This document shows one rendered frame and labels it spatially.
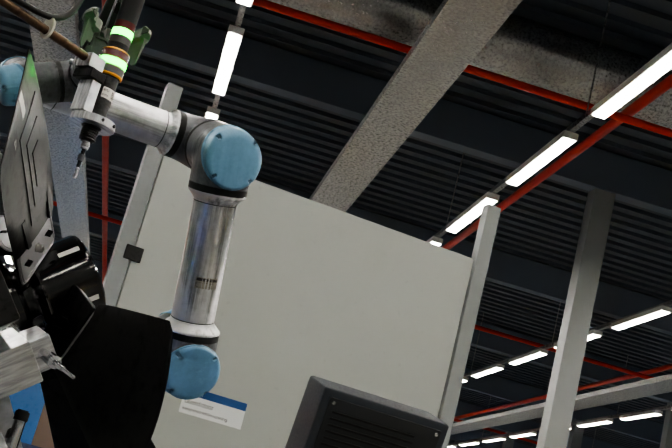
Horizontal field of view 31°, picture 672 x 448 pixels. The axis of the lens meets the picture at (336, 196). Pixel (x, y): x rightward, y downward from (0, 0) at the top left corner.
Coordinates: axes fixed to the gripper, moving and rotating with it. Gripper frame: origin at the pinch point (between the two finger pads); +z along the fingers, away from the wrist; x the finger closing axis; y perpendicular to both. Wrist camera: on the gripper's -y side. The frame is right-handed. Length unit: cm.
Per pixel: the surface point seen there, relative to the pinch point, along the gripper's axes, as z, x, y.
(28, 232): 30, 5, 44
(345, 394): -22, -61, 44
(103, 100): 8.3, -0.6, 16.8
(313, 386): -29, -57, 43
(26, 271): 24, 3, 48
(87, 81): 9.1, 2.6, 15.1
